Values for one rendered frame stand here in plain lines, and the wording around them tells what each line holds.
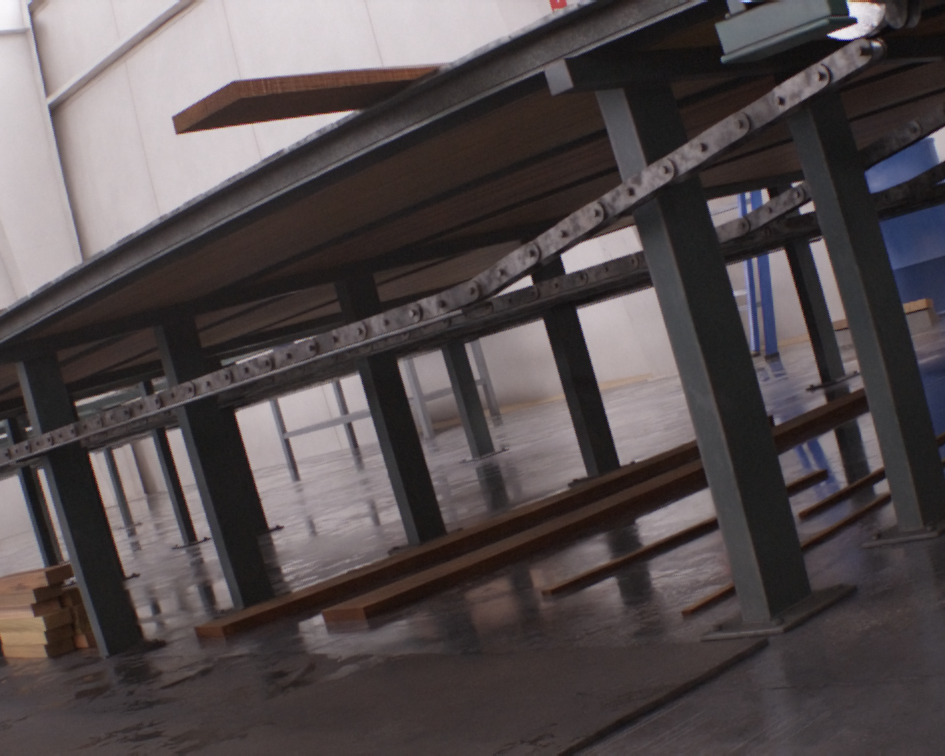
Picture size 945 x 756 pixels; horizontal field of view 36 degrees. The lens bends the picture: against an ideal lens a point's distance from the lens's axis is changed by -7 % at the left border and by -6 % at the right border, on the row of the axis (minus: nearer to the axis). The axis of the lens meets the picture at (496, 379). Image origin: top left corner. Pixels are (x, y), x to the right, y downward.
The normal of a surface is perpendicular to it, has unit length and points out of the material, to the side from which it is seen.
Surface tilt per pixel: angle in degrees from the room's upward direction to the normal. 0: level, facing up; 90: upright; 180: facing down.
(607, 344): 95
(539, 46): 90
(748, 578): 90
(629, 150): 90
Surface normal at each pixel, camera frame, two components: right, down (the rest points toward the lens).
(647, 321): -0.66, 0.36
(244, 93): 0.71, -0.19
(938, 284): 0.03, 0.01
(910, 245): -0.27, 0.10
